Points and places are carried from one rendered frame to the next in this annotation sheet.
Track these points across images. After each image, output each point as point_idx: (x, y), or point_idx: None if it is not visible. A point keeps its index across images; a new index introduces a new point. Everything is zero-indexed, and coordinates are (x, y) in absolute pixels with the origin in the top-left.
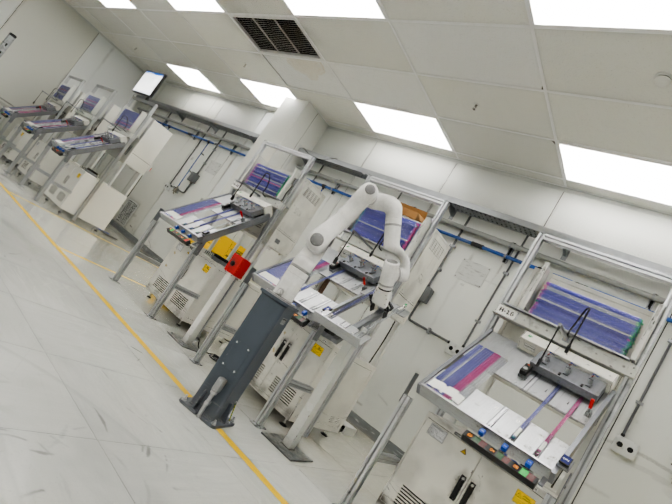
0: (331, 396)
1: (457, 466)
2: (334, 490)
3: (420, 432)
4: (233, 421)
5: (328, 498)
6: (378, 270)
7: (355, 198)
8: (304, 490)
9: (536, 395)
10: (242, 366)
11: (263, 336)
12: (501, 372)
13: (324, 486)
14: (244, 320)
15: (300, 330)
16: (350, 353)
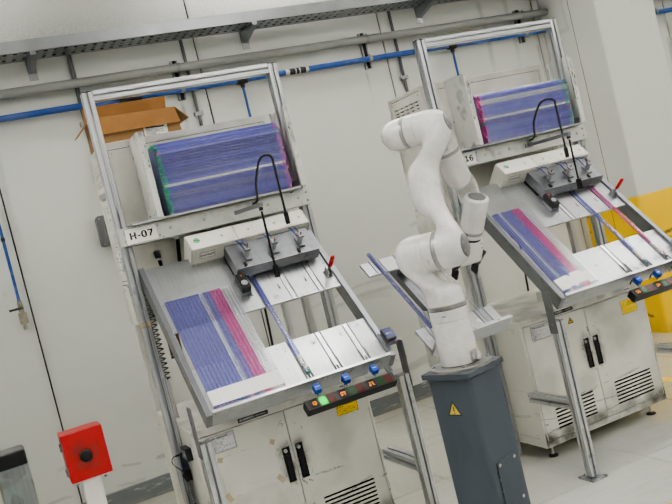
0: None
1: (575, 338)
2: (542, 483)
3: (528, 348)
4: None
5: (580, 485)
6: (295, 233)
7: (438, 148)
8: (598, 498)
9: (583, 215)
10: (522, 479)
11: (510, 422)
12: (544, 222)
13: (547, 489)
14: (483, 434)
15: (293, 412)
16: None
